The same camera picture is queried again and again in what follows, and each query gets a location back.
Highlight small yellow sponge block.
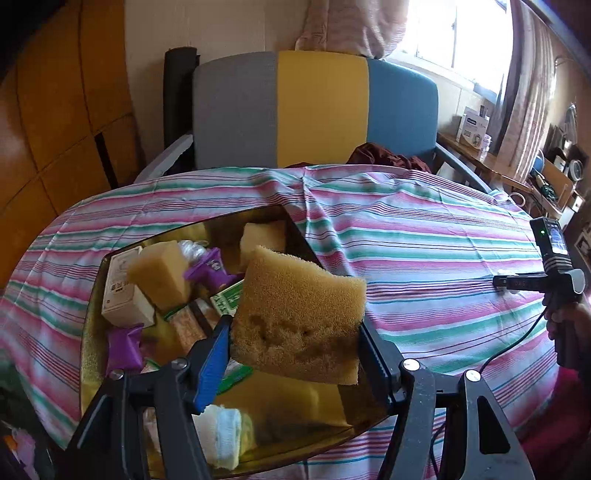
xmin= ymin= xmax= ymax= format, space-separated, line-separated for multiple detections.
xmin=239 ymin=220 xmax=288 ymax=266

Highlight white sock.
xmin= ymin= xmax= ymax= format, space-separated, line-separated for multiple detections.
xmin=191 ymin=404 xmax=243 ymax=469

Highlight striped brown curtain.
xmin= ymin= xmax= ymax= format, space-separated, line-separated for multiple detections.
xmin=496 ymin=0 xmax=561 ymax=158

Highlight black cable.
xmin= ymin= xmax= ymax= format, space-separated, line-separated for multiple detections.
xmin=429 ymin=305 xmax=548 ymax=480

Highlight tall yellow sponge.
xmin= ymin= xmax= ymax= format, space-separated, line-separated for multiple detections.
xmin=126 ymin=240 xmax=192 ymax=311

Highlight white boxes on desk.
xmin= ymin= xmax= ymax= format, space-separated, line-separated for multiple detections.
xmin=455 ymin=106 xmax=491 ymax=148

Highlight notched yellow sponge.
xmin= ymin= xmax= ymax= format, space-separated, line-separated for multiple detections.
xmin=229 ymin=244 xmax=369 ymax=385

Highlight wooden wardrobe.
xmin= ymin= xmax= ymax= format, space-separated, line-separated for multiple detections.
xmin=0 ymin=0 xmax=144 ymax=287

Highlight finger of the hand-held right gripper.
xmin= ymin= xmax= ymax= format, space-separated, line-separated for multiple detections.
xmin=492 ymin=273 xmax=548 ymax=295

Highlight green-edged snack packet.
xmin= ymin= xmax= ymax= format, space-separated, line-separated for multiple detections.
xmin=164 ymin=300 xmax=218 ymax=358

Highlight brown cardboard box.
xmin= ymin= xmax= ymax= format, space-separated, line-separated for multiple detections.
xmin=538 ymin=159 xmax=578 ymax=208

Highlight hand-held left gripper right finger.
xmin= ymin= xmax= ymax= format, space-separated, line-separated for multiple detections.
xmin=359 ymin=318 xmax=536 ymax=480

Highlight white cardboard box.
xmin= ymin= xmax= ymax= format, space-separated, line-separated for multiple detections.
xmin=100 ymin=246 xmax=155 ymax=328

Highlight person's red clothing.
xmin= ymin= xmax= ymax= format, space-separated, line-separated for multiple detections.
xmin=517 ymin=364 xmax=591 ymax=480

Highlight gold tin box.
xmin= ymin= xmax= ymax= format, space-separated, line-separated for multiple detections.
xmin=79 ymin=205 xmax=398 ymax=472

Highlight person's right hand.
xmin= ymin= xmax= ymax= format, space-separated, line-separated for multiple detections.
xmin=542 ymin=293 xmax=591 ymax=370

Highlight wooden side desk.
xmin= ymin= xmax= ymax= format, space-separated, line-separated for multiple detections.
xmin=436 ymin=131 xmax=536 ymax=195

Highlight purple packet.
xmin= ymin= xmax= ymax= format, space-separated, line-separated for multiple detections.
xmin=183 ymin=248 xmax=241 ymax=292
xmin=106 ymin=323 xmax=146 ymax=377

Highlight grey yellow blue chair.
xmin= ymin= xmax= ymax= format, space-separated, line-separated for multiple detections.
xmin=134 ymin=50 xmax=492 ymax=195

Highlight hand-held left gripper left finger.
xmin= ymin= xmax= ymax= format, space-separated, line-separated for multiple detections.
xmin=65 ymin=315 xmax=232 ymax=480

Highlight dark red cloth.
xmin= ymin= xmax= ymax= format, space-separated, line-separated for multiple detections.
xmin=347 ymin=143 xmax=432 ymax=174

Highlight black rolled mat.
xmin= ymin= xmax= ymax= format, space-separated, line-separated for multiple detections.
xmin=164 ymin=46 xmax=201 ymax=153

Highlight pink patterned curtain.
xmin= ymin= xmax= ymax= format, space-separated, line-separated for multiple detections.
xmin=295 ymin=0 xmax=409 ymax=58

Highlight small green box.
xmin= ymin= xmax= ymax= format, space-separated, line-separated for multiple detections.
xmin=210 ymin=279 xmax=245 ymax=319

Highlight striped tablecloth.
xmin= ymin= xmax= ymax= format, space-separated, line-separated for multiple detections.
xmin=0 ymin=165 xmax=583 ymax=480

